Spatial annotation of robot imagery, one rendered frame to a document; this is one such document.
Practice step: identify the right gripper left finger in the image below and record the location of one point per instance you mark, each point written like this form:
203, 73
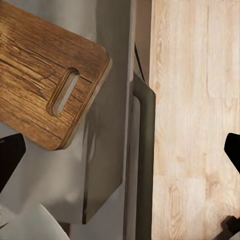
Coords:
12, 150

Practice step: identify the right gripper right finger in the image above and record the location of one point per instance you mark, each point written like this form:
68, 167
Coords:
232, 149

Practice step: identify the cutting board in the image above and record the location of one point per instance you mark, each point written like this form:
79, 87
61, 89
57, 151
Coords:
36, 58

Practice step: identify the dishwasher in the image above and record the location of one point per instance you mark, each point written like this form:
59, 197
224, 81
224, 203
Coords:
141, 164

